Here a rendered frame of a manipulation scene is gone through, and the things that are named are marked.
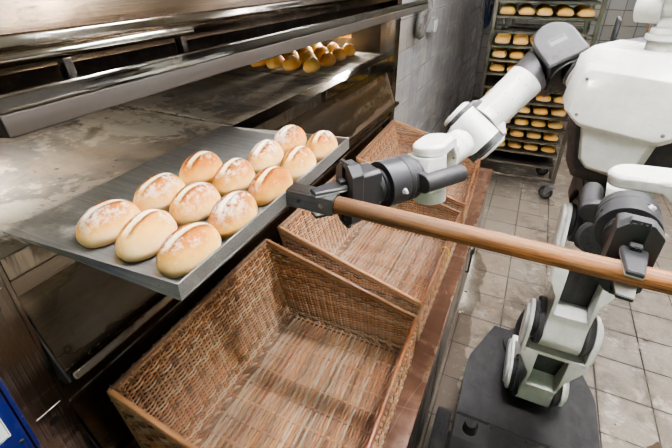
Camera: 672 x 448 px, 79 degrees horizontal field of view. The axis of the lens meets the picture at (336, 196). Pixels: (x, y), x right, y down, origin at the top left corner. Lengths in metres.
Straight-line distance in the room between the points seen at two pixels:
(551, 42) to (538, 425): 1.25
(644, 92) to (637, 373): 1.57
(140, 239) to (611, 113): 0.91
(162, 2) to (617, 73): 0.88
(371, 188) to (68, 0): 0.54
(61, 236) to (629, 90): 1.05
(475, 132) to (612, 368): 1.54
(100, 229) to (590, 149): 0.97
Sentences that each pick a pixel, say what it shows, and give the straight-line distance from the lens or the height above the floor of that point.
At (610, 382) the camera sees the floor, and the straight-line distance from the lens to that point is 2.25.
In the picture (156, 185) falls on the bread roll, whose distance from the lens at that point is 0.74.
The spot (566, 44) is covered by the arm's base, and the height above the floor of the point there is 1.39.
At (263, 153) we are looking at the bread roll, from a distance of 0.83.
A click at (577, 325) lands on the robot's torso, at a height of 0.70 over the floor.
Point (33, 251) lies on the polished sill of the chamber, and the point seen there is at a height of 1.17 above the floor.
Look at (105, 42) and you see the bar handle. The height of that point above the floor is 1.46.
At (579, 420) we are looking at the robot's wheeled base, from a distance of 1.83.
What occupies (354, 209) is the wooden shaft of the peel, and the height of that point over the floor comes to 1.20.
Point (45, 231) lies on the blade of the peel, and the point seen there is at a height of 1.18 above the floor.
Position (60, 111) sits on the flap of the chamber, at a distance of 0.58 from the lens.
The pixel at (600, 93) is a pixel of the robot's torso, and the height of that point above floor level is 1.32.
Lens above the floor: 1.54
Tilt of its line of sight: 29 degrees down
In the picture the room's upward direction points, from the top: straight up
